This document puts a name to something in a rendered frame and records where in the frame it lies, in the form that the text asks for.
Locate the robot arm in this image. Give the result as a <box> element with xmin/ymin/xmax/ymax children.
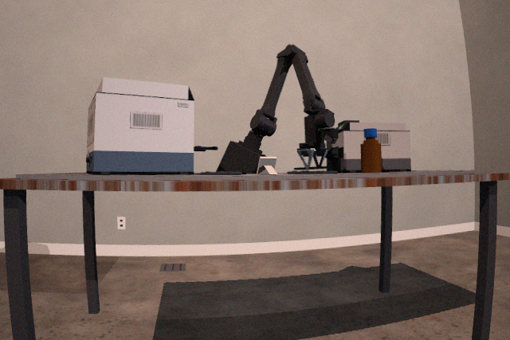
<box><xmin>238</xmin><ymin>45</ymin><xmax>339</xmax><ymax>154</ymax></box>

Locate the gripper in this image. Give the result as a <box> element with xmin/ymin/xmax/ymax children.
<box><xmin>297</xmin><ymin>128</ymin><xmax>328</xmax><ymax>169</ymax></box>

